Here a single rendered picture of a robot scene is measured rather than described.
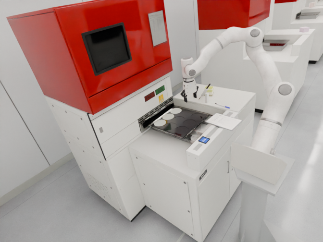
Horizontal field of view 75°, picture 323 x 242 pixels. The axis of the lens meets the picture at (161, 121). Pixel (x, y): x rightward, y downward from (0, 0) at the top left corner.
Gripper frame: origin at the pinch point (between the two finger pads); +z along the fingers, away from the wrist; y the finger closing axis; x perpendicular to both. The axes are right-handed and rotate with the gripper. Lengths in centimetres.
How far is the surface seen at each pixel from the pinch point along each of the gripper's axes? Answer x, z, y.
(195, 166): -40, 21, -32
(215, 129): -30.7, 11.3, -5.0
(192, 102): 11.0, 11.9, 10.6
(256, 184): -70, 25, -14
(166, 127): 3.3, 17.0, -23.2
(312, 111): 0, 108, 217
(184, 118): 3.6, 17.1, -5.2
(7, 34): 156, -60, -100
